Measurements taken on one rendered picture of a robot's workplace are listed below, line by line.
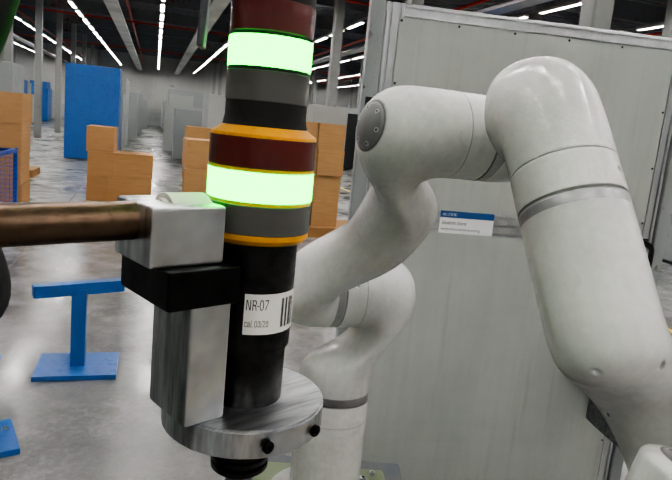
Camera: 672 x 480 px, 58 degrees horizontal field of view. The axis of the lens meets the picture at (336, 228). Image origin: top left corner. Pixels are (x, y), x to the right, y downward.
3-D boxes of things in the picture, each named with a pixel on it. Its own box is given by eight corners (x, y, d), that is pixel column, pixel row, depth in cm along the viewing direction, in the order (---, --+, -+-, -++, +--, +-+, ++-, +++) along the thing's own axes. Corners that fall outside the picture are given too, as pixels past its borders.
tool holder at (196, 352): (166, 501, 21) (181, 218, 19) (87, 416, 26) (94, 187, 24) (354, 430, 27) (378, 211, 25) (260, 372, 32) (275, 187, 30)
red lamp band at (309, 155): (248, 171, 22) (250, 137, 22) (188, 158, 25) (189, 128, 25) (335, 173, 25) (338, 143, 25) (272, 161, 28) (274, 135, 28)
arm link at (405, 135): (364, 338, 104) (272, 339, 98) (352, 276, 110) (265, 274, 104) (529, 151, 65) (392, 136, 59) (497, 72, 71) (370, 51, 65)
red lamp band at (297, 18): (262, 27, 22) (264, -8, 22) (212, 31, 24) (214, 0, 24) (330, 43, 24) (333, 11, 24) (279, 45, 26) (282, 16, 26)
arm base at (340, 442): (284, 460, 115) (292, 367, 113) (382, 479, 112) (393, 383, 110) (252, 516, 97) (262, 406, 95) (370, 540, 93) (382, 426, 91)
